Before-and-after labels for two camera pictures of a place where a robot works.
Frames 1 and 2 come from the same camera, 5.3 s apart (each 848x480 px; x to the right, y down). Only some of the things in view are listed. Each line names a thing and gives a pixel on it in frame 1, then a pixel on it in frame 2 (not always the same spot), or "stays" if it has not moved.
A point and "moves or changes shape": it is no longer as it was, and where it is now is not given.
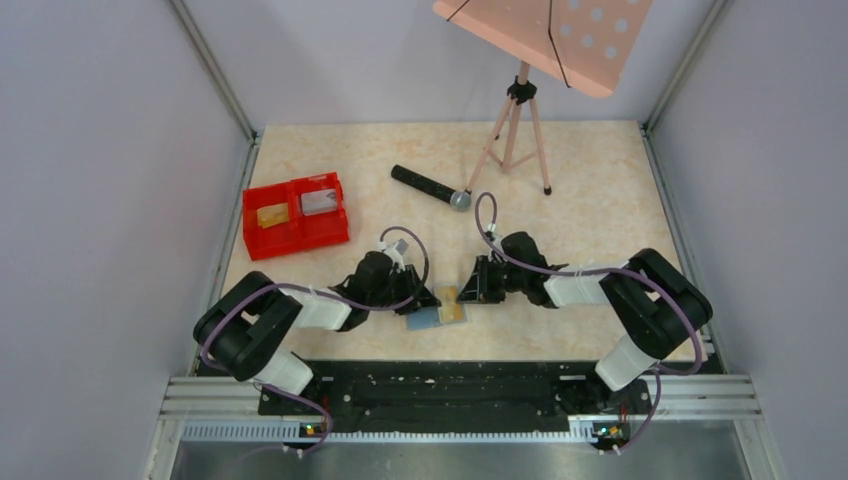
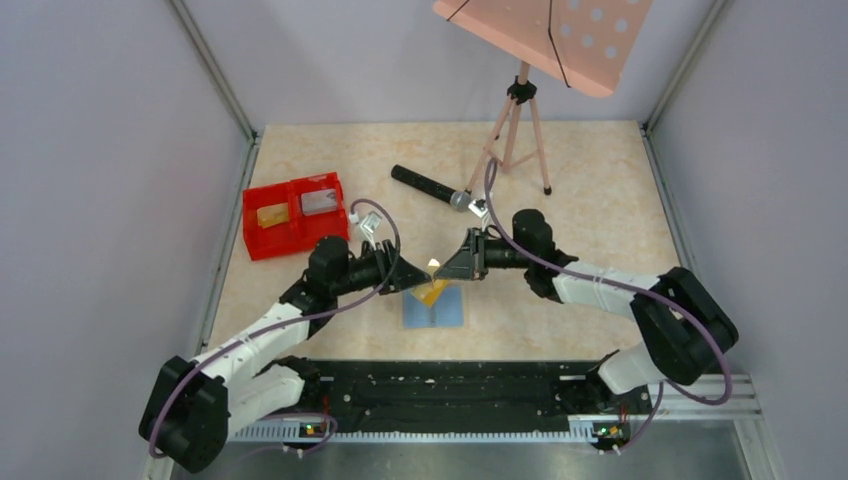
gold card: (450, 310) moves or changes shape
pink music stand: (585, 42) stays
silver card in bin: (317, 202) stays
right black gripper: (485, 279) to (477, 254)
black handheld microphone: (460, 201) stays
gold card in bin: (272, 215) stays
